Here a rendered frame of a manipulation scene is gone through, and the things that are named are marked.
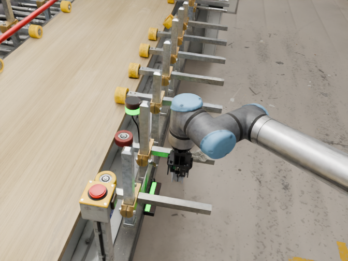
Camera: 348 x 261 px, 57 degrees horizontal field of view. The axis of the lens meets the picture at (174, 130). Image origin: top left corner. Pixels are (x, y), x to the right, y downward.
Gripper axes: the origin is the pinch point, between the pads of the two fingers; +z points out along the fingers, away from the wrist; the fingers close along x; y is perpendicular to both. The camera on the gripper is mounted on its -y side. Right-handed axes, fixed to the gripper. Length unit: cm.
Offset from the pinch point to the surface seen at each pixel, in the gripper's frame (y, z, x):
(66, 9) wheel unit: -148, 1, -102
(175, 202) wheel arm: 3.2, 11.1, 0.4
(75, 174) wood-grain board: 1.7, 5.1, -39.2
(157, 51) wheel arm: -96, 0, -25
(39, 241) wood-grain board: 30, 5, -40
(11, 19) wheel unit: -108, -3, -122
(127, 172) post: 7.9, -7.8, -17.1
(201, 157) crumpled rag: -20.3, 8.0, 8.2
